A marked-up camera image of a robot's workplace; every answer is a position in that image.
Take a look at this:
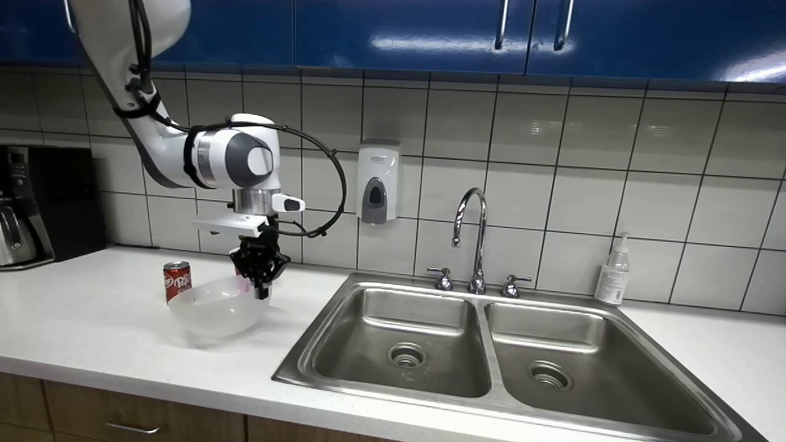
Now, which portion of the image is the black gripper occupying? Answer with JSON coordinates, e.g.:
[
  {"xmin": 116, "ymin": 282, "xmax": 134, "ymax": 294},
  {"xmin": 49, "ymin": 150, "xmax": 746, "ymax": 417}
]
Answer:
[{"xmin": 229, "ymin": 233, "xmax": 292, "ymax": 302}]

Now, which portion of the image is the translucent white plastic bowl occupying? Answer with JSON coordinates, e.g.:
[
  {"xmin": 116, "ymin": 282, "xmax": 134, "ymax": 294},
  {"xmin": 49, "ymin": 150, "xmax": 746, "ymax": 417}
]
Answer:
[{"xmin": 166, "ymin": 272, "xmax": 265, "ymax": 350}]

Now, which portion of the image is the stainless steel double sink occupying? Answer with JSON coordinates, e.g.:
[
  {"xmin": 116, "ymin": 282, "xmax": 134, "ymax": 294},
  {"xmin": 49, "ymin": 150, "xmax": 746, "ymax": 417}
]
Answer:
[{"xmin": 271, "ymin": 271, "xmax": 768, "ymax": 442}]

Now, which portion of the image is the red soda can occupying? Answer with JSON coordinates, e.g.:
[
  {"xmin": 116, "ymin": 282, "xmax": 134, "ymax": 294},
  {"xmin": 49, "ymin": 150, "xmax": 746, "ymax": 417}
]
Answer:
[{"xmin": 162, "ymin": 258, "xmax": 195, "ymax": 304}]

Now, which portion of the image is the wooden drawer front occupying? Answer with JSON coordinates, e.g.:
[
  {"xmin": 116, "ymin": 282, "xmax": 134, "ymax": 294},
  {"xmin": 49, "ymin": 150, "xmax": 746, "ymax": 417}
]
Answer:
[{"xmin": 41, "ymin": 379, "xmax": 249, "ymax": 442}]

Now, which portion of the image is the chrome faucet knob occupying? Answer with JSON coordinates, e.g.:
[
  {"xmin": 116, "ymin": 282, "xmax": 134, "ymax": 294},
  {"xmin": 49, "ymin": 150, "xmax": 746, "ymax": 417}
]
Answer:
[
  {"xmin": 428, "ymin": 265, "xmax": 455, "ymax": 293},
  {"xmin": 498, "ymin": 272, "xmax": 534, "ymax": 301}
]

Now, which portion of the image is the black coffee machine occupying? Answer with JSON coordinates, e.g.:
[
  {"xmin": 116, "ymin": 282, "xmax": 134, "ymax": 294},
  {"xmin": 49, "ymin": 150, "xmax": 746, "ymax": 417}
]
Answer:
[{"xmin": 0, "ymin": 146, "xmax": 106, "ymax": 272}]

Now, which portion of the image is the chrome gooseneck faucet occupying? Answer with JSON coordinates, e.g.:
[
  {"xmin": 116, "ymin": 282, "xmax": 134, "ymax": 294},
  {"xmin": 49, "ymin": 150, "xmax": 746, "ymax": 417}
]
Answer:
[{"xmin": 450, "ymin": 184, "xmax": 491, "ymax": 294}]

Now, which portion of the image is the silver coffee carafe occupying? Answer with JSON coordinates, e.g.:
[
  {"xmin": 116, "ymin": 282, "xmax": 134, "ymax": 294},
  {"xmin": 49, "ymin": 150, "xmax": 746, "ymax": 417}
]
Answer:
[{"xmin": 0, "ymin": 194, "xmax": 40, "ymax": 269}]

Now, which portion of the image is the blue cabinet door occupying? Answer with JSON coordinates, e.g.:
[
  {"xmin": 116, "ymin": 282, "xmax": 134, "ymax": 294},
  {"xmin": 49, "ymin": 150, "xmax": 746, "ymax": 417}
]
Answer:
[
  {"xmin": 529, "ymin": 0, "xmax": 786, "ymax": 86},
  {"xmin": 289, "ymin": 0, "xmax": 534, "ymax": 78}
]

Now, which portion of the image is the clear pump soap bottle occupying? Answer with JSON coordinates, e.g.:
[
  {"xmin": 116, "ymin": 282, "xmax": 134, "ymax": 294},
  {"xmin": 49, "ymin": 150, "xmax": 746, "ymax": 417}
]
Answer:
[{"xmin": 593, "ymin": 231, "xmax": 634, "ymax": 308}]

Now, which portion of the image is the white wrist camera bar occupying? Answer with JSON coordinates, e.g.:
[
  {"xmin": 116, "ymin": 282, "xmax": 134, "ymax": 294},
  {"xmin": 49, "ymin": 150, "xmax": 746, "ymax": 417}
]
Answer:
[{"xmin": 196, "ymin": 212, "xmax": 276, "ymax": 240}]

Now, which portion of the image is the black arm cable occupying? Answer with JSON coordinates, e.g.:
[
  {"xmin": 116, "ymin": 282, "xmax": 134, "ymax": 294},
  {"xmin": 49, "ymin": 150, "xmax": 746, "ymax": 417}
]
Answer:
[{"xmin": 121, "ymin": 0, "xmax": 349, "ymax": 240}]

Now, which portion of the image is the white wall soap dispenser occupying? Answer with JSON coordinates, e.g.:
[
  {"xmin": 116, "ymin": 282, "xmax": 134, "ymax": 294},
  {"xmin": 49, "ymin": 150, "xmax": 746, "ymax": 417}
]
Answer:
[{"xmin": 356, "ymin": 142, "xmax": 403, "ymax": 226}]

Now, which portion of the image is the silver drawer handle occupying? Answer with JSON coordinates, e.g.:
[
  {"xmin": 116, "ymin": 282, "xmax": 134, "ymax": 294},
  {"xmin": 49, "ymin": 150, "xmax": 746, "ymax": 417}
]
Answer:
[{"xmin": 104, "ymin": 417, "xmax": 165, "ymax": 438}]

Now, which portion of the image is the silver cabinet door handle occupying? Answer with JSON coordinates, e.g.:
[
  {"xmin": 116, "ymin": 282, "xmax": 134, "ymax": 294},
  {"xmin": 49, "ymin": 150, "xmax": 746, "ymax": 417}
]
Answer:
[
  {"xmin": 553, "ymin": 0, "xmax": 577, "ymax": 55},
  {"xmin": 491, "ymin": 0, "xmax": 510, "ymax": 53}
]

